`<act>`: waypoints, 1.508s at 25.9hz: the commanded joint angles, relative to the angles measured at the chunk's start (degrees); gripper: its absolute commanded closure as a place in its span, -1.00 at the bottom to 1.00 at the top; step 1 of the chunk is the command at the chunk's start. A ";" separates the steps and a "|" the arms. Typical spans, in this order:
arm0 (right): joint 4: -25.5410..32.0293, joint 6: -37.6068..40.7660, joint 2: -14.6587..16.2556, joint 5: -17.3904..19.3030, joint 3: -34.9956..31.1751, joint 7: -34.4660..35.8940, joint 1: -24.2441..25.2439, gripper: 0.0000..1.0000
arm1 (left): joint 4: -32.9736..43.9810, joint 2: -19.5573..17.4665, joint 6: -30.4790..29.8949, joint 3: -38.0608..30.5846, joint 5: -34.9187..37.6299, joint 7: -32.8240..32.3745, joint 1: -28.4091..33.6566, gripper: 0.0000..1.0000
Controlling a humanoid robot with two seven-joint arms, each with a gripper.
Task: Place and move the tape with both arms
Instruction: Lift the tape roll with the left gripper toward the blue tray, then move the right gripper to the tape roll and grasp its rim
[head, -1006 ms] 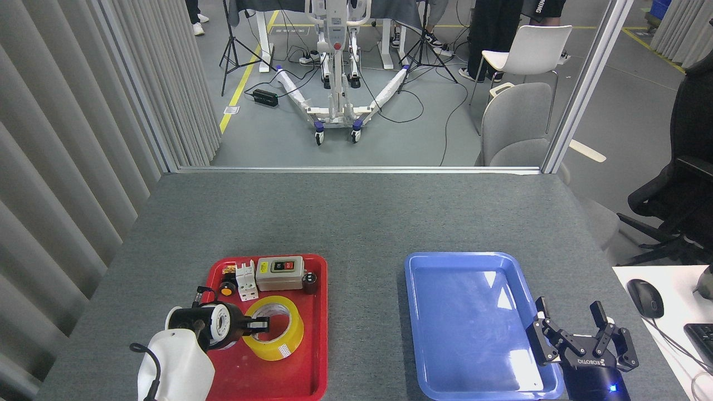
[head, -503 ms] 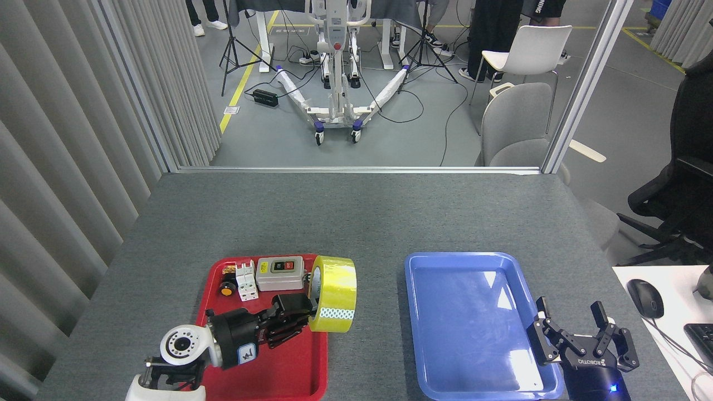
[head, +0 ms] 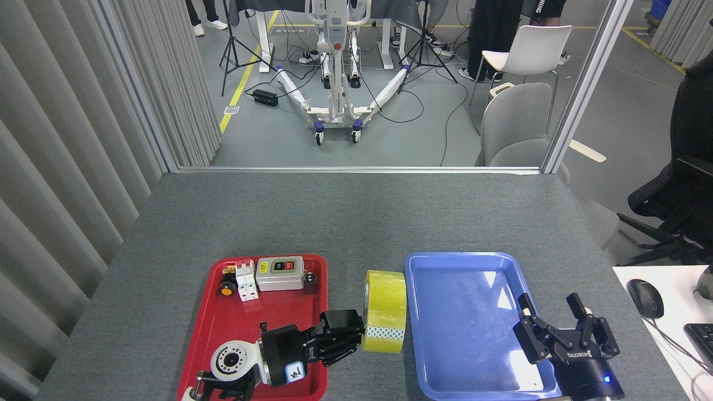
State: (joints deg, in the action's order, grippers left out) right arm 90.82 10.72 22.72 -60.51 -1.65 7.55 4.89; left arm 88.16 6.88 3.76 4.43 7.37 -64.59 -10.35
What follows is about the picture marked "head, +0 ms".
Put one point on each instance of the red plastic tray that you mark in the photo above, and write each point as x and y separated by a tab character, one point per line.
267	312

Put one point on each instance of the black tripod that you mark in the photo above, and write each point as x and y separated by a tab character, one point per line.
228	50
423	50

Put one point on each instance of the white desk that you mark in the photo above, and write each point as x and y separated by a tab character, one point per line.
677	289

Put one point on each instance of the grey push-button switch box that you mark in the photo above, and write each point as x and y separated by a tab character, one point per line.
278	278

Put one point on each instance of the table with dark cloth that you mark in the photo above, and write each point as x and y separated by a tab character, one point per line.
263	39

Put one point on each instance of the silver post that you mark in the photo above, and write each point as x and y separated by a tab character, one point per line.
590	83

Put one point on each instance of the grey vertical blinds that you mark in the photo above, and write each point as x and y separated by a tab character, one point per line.
685	28
67	167

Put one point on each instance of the black office chair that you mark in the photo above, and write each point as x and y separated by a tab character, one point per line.
690	139

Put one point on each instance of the small brown yellow component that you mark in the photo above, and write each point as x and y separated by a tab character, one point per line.
228	270

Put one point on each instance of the blue bin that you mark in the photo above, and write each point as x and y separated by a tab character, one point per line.
660	11

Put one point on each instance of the white flat board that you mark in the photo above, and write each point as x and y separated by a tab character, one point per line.
587	151

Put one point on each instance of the white circuit breaker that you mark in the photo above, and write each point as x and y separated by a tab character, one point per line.
247	284

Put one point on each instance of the grey rounded object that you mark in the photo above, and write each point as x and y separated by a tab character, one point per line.
706	281

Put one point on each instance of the black keyboard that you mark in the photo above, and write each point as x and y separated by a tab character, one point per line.
703	342

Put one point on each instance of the white stand on wheels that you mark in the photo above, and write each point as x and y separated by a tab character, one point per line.
337	106

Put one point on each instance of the blue plastic tray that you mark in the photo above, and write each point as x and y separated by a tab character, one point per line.
462	334

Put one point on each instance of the person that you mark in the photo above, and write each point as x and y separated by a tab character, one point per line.
434	39
211	11
490	33

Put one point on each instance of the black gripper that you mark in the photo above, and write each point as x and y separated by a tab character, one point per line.
284	351
582	373

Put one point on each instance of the black power adapter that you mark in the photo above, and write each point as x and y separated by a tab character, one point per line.
265	98

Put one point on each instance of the black computer mouse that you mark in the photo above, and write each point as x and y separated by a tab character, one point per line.
646	298

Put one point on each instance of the grey chair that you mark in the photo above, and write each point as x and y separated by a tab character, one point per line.
515	122

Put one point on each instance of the black round component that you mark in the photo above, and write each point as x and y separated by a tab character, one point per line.
309	277

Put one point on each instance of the orange and black knob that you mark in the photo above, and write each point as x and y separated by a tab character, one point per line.
226	289

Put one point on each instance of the yellow tape roll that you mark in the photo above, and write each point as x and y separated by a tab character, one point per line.
385	306

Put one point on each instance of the white chair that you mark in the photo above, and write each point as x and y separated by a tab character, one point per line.
529	50

